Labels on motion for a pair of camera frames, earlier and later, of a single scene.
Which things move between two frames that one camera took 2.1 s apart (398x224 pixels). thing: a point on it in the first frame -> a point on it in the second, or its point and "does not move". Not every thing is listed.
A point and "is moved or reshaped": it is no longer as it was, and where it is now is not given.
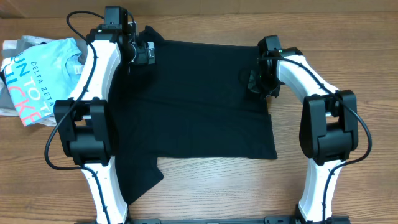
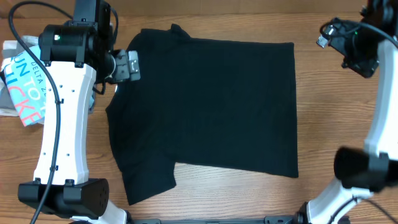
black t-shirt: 194,102 is moved or reshaped
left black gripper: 142,58 -> 128,70
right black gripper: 255,82 -> 359,64
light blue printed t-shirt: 41,75 does not move
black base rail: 267,219 does not move
